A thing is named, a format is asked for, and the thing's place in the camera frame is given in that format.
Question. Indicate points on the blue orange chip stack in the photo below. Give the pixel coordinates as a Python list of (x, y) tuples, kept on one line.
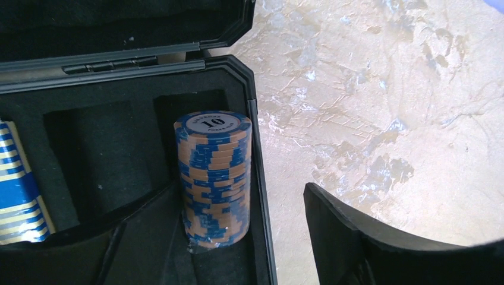
[(214, 149)]

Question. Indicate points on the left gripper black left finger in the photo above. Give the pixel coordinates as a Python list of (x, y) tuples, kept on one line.
[(129, 245)]

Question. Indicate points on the black poker set case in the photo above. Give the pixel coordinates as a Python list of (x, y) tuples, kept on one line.
[(94, 89)]

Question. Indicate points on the card deck upper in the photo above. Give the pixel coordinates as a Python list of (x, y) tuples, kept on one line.
[(24, 216)]

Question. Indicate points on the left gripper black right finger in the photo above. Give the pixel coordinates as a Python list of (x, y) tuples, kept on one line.
[(351, 247)]

